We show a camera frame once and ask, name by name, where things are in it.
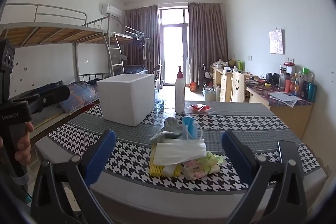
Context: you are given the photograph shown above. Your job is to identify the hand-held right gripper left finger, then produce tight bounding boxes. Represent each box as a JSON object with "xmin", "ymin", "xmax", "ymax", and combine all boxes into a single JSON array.
[{"xmin": 31, "ymin": 129, "xmax": 117, "ymax": 224}]

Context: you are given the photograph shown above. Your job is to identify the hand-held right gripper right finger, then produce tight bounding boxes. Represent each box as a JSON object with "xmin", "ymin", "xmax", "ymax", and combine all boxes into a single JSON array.
[{"xmin": 221, "ymin": 130, "xmax": 307, "ymax": 224}]

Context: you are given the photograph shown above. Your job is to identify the white air conditioner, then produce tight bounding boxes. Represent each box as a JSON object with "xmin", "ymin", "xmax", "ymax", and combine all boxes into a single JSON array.
[{"xmin": 100, "ymin": 4, "xmax": 122, "ymax": 17}]

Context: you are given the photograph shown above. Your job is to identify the yellow ridged sponge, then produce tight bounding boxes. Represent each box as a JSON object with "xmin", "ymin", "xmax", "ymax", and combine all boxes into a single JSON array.
[{"xmin": 149, "ymin": 158, "xmax": 181, "ymax": 177}]

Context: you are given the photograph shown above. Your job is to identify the white bucket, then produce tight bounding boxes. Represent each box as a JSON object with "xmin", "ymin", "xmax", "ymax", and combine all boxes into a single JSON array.
[{"xmin": 202, "ymin": 88, "xmax": 217, "ymax": 102}]

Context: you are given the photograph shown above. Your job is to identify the white plastic bag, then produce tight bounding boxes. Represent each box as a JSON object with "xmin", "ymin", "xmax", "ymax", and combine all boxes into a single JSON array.
[{"xmin": 153, "ymin": 140, "xmax": 207, "ymax": 165}]

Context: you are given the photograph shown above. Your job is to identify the wooden smiley face chair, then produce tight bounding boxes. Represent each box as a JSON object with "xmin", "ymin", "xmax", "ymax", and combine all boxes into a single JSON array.
[{"xmin": 231, "ymin": 70, "xmax": 247, "ymax": 103}]

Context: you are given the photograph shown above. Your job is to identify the dark blue bedding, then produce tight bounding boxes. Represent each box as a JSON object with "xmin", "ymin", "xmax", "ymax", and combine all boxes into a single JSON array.
[{"xmin": 123, "ymin": 64, "xmax": 149, "ymax": 74}]

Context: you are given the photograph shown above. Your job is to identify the clear blue water bottle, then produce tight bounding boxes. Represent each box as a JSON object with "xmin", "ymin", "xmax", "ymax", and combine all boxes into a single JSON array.
[{"xmin": 155, "ymin": 88, "xmax": 165, "ymax": 109}]

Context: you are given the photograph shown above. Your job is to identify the pink cartoon wall poster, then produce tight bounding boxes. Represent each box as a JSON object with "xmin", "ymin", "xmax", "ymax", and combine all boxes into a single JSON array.
[{"xmin": 269, "ymin": 29, "xmax": 285, "ymax": 54}]

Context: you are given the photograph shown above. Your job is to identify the grey sock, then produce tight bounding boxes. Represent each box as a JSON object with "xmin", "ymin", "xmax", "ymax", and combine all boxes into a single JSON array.
[{"xmin": 150, "ymin": 117, "xmax": 188, "ymax": 146}]

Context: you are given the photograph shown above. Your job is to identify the row of toiletry bottles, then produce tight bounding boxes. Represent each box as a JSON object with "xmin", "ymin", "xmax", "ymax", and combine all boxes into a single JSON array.
[{"xmin": 285, "ymin": 67, "xmax": 318, "ymax": 102}]

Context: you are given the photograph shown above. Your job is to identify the dark thermos flask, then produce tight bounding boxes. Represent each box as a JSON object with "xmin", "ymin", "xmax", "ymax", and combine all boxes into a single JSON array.
[{"xmin": 279, "ymin": 64, "xmax": 286, "ymax": 88}]

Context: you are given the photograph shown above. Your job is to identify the black folding chair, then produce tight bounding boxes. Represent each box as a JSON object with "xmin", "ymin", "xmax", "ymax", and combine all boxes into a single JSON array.
[{"xmin": 154, "ymin": 64, "xmax": 164, "ymax": 85}]

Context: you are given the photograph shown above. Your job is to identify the blue plaid quilt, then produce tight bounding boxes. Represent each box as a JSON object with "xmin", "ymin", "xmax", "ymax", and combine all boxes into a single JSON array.
[{"xmin": 59, "ymin": 81, "xmax": 100, "ymax": 114}]

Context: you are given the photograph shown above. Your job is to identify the glass balcony door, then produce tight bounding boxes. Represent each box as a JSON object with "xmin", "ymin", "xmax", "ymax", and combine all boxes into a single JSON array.
[{"xmin": 158, "ymin": 4, "xmax": 189, "ymax": 86}]

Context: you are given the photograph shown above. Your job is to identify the wooden desk with patterned cover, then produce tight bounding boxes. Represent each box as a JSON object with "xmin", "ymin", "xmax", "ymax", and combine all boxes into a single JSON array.
[{"xmin": 245, "ymin": 81, "xmax": 314, "ymax": 139}]

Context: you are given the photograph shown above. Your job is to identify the large metal bunk bed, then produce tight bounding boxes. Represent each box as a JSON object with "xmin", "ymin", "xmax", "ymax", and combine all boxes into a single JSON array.
[{"xmin": 0, "ymin": 3, "xmax": 111, "ymax": 135}]

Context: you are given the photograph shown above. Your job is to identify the white foam box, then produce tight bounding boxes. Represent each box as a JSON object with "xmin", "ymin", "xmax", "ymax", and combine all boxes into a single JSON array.
[{"xmin": 97, "ymin": 73, "xmax": 155, "ymax": 127}]

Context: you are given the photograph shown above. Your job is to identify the small metal bunk bed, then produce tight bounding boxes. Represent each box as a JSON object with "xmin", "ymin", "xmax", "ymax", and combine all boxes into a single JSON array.
[{"xmin": 108, "ymin": 26, "xmax": 153, "ymax": 80}]

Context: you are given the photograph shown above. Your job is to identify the black trolley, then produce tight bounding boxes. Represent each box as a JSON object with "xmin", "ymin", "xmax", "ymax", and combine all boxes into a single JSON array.
[{"xmin": 197, "ymin": 64, "xmax": 214, "ymax": 86}]

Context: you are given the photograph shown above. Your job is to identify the person's left hand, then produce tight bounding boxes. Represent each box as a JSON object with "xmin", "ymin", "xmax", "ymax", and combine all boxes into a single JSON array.
[{"xmin": 14, "ymin": 122, "xmax": 34, "ymax": 165}]

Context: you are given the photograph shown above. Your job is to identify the printed papers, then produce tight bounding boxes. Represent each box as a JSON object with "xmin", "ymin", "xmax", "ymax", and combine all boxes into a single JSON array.
[{"xmin": 267, "ymin": 92, "xmax": 302, "ymax": 108}]

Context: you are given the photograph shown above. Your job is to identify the houndstooth tablecloth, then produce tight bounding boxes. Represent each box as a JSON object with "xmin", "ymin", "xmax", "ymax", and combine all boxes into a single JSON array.
[{"xmin": 49, "ymin": 101, "xmax": 327, "ymax": 193}]

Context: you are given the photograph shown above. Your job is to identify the white lotion pump bottle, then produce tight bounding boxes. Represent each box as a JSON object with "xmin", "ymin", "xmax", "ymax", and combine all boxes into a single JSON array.
[{"xmin": 174, "ymin": 65, "xmax": 186, "ymax": 114}]

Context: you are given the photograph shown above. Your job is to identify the dark smartphone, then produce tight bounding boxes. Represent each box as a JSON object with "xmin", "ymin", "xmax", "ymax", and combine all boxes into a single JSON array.
[{"xmin": 278, "ymin": 140, "xmax": 305, "ymax": 178}]

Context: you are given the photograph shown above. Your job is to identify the blue face mask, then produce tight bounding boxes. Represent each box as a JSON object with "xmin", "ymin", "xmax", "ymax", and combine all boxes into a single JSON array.
[{"xmin": 182, "ymin": 116, "xmax": 204, "ymax": 140}]

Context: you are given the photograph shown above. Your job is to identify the red snack packet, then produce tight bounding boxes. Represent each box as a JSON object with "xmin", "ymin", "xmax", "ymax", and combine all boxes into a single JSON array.
[{"xmin": 187, "ymin": 104, "xmax": 212, "ymax": 114}]

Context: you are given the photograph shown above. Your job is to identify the dark hanging clothes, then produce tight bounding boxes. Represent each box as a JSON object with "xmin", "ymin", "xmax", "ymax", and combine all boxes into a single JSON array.
[{"xmin": 133, "ymin": 36, "xmax": 151, "ymax": 60}]

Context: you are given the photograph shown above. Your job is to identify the wooden desk with drawers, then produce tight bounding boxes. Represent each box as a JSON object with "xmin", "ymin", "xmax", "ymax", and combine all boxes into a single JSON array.
[{"xmin": 210, "ymin": 64, "xmax": 259, "ymax": 103}]

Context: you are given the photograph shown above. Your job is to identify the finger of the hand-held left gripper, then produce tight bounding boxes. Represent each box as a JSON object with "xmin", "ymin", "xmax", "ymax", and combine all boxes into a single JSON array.
[{"xmin": 28, "ymin": 84, "xmax": 71, "ymax": 114}]

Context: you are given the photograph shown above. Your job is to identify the brown curtain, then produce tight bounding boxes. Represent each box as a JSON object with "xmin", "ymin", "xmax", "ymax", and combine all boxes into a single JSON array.
[
  {"xmin": 124, "ymin": 6, "xmax": 161, "ymax": 75},
  {"xmin": 188, "ymin": 2, "xmax": 228, "ymax": 84}
]

